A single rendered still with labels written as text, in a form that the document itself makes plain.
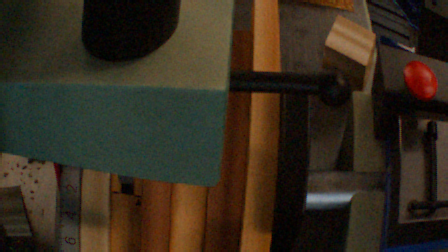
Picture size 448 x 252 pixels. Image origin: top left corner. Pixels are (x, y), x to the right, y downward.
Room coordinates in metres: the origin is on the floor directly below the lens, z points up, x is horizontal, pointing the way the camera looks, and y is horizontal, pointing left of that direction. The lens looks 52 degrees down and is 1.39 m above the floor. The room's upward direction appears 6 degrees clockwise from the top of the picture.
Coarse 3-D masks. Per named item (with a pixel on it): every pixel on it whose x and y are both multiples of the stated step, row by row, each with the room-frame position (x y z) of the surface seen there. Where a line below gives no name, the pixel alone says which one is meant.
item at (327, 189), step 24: (288, 72) 0.35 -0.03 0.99; (288, 96) 0.33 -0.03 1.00; (288, 120) 0.32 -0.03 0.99; (288, 144) 0.30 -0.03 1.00; (288, 168) 0.29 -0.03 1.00; (288, 192) 0.27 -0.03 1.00; (312, 192) 0.30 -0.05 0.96; (336, 192) 0.30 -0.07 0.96; (288, 216) 0.26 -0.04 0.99; (288, 240) 0.26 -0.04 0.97
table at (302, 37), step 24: (240, 0) 0.50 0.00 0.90; (288, 0) 0.51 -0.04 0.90; (360, 0) 0.53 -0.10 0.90; (240, 24) 0.47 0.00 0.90; (288, 24) 0.48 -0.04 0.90; (312, 24) 0.48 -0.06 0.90; (360, 24) 0.50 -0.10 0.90; (288, 48) 0.45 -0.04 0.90; (312, 48) 0.46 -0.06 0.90; (312, 72) 0.43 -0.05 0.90; (312, 96) 0.41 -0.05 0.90; (312, 120) 0.39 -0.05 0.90; (336, 120) 0.39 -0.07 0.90; (312, 144) 0.37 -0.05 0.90; (336, 144) 0.38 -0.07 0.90; (312, 168) 0.36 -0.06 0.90; (336, 168) 0.36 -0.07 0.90; (312, 216) 0.32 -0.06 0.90; (312, 240) 0.30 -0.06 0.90
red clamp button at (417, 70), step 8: (408, 64) 0.35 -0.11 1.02; (416, 64) 0.35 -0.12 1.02; (424, 64) 0.35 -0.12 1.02; (408, 72) 0.34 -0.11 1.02; (416, 72) 0.34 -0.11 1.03; (424, 72) 0.34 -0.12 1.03; (432, 72) 0.35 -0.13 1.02; (408, 80) 0.33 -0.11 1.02; (416, 80) 0.33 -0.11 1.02; (424, 80) 0.34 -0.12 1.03; (432, 80) 0.34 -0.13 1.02; (408, 88) 0.33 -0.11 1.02; (416, 88) 0.33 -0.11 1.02; (424, 88) 0.33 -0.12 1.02; (432, 88) 0.33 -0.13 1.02; (416, 96) 0.33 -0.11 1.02; (424, 96) 0.32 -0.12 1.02; (432, 96) 0.33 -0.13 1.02
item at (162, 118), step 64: (64, 0) 0.33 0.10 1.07; (192, 0) 0.32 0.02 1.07; (0, 64) 0.28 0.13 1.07; (64, 64) 0.28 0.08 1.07; (128, 64) 0.28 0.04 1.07; (192, 64) 0.28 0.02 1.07; (0, 128) 0.26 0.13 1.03; (64, 128) 0.27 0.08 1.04; (128, 128) 0.27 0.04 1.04; (192, 128) 0.27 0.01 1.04
